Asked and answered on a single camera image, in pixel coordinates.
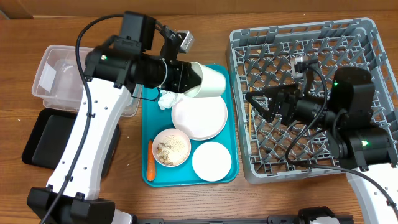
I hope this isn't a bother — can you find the small white plate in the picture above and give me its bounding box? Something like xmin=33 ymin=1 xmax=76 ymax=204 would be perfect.
xmin=192 ymin=142 xmax=232 ymax=182

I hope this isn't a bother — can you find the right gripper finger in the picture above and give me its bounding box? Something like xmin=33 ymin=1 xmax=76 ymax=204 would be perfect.
xmin=245 ymin=90 xmax=279 ymax=123
xmin=248 ymin=83 xmax=299 ymax=95

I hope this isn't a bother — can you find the bowl with food scraps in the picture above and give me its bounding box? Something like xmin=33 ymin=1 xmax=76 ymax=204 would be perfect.
xmin=152 ymin=128 xmax=191 ymax=167

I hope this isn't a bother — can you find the crumpled white napkin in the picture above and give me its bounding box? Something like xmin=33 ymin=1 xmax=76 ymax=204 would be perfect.
xmin=158 ymin=90 xmax=185 ymax=110

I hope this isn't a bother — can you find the large pink plate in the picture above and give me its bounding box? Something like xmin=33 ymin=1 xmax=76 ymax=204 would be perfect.
xmin=171 ymin=96 xmax=228 ymax=141

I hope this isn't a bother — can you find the black plastic tray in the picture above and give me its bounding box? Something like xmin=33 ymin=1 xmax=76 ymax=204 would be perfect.
xmin=21 ymin=108 xmax=121 ymax=179

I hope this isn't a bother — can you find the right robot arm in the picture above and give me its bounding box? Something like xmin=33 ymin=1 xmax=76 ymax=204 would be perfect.
xmin=246 ymin=60 xmax=397 ymax=223

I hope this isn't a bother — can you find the yellow chopstick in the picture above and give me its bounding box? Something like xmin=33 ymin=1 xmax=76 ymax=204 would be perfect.
xmin=248 ymin=103 xmax=252 ymax=142

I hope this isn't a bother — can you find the grey dishwasher rack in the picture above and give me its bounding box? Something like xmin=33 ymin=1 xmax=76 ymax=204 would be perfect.
xmin=226 ymin=18 xmax=397 ymax=184

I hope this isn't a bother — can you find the clear plastic bin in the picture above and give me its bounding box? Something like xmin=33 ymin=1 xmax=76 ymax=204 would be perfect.
xmin=32 ymin=45 xmax=142 ymax=117

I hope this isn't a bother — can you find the white cup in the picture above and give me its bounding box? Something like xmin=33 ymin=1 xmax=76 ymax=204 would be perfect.
xmin=184 ymin=62 xmax=226 ymax=98

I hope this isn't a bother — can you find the teal serving tray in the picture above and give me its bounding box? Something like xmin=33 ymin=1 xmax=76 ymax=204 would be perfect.
xmin=141 ymin=64 xmax=239 ymax=188

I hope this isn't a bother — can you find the orange carrot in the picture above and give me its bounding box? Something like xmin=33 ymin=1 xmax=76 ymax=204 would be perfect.
xmin=146 ymin=140 xmax=156 ymax=182

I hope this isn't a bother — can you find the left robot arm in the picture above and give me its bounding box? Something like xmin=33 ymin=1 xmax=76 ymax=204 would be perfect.
xmin=27 ymin=11 xmax=202 ymax=223

